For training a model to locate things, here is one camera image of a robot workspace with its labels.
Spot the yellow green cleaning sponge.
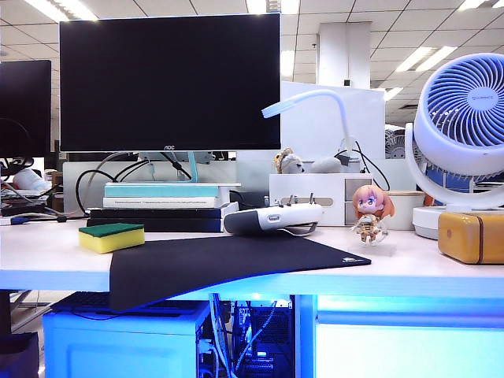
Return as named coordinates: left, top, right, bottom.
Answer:
left=77, top=222, right=146, bottom=255

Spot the white desk drawer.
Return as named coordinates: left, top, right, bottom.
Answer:
left=317, top=295, right=504, bottom=378

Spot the small black box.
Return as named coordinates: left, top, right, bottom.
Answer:
left=230, top=190, right=271, bottom=212

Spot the white grey remote controller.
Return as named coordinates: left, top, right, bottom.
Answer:
left=223, top=191, right=326, bottom=237

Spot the cream plush animal toy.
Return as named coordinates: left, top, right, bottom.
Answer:
left=273, top=147, right=306, bottom=175

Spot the white desktop organizer box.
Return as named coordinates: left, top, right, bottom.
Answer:
left=269, top=172, right=374, bottom=228

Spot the black mouse pad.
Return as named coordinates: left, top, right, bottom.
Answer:
left=109, top=235, right=373, bottom=312

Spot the grey soft plush lump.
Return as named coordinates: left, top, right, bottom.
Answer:
left=309, top=156, right=343, bottom=174

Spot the white partition board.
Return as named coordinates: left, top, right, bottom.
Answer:
left=281, top=80, right=386, bottom=174

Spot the black flat box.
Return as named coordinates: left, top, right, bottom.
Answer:
left=89, top=207, right=222, bottom=220
left=86, top=217, right=224, bottom=233

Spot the white gooseneck desk lamp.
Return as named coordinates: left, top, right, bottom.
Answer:
left=261, top=88, right=361, bottom=163

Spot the teal book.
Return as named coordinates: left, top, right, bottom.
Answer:
left=104, top=184, right=220, bottom=198

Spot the white book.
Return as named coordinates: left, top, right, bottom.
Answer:
left=102, top=196, right=222, bottom=209

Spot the orange haired anime figurine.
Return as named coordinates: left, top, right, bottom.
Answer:
left=351, top=183, right=396, bottom=246

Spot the black AOC computer monitor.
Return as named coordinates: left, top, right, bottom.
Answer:
left=58, top=11, right=283, bottom=153

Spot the black computer tower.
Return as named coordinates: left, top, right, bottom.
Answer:
left=232, top=298, right=295, bottom=378

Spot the small white background fan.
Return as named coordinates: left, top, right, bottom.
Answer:
left=384, top=124, right=407, bottom=159

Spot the white container with wooden lid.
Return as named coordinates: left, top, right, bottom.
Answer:
left=387, top=189, right=426, bottom=232

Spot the white desk leg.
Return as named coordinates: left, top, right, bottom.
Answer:
left=295, top=294, right=318, bottom=378

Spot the frosted desk divider panel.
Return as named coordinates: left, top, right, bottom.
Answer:
left=61, top=161, right=272, bottom=216

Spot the white desk fan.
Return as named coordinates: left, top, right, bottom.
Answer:
left=404, top=53, right=504, bottom=241

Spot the white bottle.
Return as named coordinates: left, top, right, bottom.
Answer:
left=12, top=168, right=51, bottom=192

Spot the black flat device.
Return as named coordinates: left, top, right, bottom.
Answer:
left=0, top=202, right=47, bottom=217

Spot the black frameless computer monitor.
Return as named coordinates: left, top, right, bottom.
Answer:
left=0, top=59, right=53, bottom=158

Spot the dark fabric chair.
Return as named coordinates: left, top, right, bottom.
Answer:
left=0, top=332, right=41, bottom=378

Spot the black lamp power cable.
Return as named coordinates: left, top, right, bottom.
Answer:
left=334, top=139, right=391, bottom=192

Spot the white cable bundle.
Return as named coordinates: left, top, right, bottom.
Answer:
left=208, top=293, right=237, bottom=378

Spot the grey cable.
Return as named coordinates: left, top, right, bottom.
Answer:
left=88, top=151, right=131, bottom=186

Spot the black looped cable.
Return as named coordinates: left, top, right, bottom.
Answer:
left=75, top=151, right=190, bottom=217

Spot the white pedestal cabinet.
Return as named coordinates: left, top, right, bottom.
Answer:
left=42, top=301, right=212, bottom=378

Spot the yellow box with brown strap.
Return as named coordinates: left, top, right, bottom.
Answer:
left=437, top=210, right=504, bottom=265

